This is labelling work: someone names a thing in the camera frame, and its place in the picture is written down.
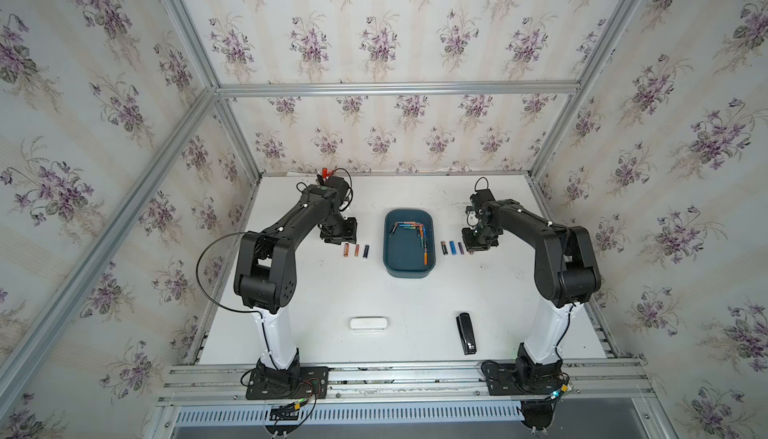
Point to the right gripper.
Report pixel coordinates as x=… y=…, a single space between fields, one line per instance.
x=469 y=244

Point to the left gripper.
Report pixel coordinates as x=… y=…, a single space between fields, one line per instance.
x=350 y=234

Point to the teal plastic storage box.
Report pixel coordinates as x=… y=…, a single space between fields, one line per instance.
x=408 y=250

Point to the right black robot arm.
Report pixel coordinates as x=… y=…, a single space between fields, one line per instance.
x=565 y=272

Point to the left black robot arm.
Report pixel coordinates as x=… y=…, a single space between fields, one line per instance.
x=266 y=269

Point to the white eraser box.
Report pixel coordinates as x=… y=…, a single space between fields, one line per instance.
x=368 y=324

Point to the black stapler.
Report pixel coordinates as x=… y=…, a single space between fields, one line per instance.
x=466 y=333

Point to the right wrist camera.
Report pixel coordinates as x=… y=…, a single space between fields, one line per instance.
x=479 y=199

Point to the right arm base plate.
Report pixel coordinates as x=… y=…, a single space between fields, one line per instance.
x=518 y=379

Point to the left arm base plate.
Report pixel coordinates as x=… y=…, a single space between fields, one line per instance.
x=266 y=383

